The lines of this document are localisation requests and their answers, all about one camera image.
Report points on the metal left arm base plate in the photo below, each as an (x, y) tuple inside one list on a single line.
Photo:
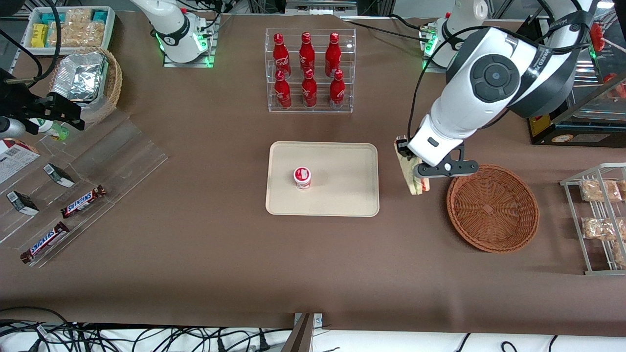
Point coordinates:
[(426, 66)]

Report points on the red sausage on stick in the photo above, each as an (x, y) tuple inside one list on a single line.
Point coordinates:
[(596, 35)]

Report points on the yellow snack packet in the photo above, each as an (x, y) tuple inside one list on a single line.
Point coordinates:
[(39, 35)]

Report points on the aluminium foil container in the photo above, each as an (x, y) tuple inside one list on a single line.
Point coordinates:
[(78, 78)]

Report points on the white plastic bin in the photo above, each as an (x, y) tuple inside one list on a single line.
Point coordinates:
[(109, 27)]

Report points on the brown wicker basket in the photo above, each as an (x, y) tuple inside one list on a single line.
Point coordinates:
[(489, 210)]

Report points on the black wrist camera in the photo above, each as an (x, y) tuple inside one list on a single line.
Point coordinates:
[(402, 145), (12, 98)]

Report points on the red cola bottle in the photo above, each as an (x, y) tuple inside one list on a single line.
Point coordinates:
[(309, 92), (306, 54), (281, 56), (337, 93), (282, 93), (333, 56)]

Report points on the clear acrylic bottle rack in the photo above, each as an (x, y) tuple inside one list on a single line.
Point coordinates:
[(349, 44)]

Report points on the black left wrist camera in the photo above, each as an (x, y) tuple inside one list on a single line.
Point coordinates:
[(402, 145)]

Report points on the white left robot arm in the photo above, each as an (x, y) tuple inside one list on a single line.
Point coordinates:
[(494, 76)]

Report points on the teal snack packet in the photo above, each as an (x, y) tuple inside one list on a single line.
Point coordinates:
[(51, 18), (100, 15)]

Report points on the aluminium bracket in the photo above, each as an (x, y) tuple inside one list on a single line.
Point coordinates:
[(318, 320)]

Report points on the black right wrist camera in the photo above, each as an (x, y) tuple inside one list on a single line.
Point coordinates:
[(12, 98)]

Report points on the clear bag of crackers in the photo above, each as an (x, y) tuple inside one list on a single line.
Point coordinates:
[(78, 16), (76, 35)]

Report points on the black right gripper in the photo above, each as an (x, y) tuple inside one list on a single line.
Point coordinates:
[(18, 104)]

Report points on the Snickers chocolate bar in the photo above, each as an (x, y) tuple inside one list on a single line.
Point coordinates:
[(45, 242), (83, 201)]

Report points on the clear bag of fried snack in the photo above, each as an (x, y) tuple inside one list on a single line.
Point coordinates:
[(599, 229), (620, 254), (623, 188), (600, 190)]

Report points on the tan wicker basket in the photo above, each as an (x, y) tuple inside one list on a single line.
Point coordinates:
[(115, 83)]

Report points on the red white printed carton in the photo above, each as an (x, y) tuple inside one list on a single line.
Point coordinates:
[(12, 164)]

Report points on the red white yogurt cup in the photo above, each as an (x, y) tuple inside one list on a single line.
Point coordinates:
[(302, 177)]

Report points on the clear acrylic stepped display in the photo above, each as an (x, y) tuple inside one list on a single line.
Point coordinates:
[(122, 156)]

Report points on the dark metal post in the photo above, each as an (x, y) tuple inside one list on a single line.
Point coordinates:
[(301, 337)]

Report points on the aluminium frame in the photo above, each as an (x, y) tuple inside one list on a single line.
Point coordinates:
[(320, 7)]

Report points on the brown table cover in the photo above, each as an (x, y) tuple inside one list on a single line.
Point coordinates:
[(220, 254)]

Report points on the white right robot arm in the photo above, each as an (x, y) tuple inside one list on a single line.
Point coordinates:
[(173, 29)]

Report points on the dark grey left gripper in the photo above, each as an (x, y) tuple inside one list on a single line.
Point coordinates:
[(402, 146)]

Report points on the green white small bottle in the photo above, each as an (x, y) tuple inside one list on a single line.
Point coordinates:
[(54, 129)]

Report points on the triangle sandwich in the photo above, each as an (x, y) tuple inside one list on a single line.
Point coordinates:
[(413, 186)]

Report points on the black countertop food warmer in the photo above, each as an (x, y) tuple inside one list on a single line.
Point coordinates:
[(562, 137)]

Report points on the beige plastic tray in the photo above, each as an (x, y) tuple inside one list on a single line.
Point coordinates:
[(337, 195)]

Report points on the small black white box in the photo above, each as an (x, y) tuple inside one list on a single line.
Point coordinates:
[(22, 203), (58, 175)]

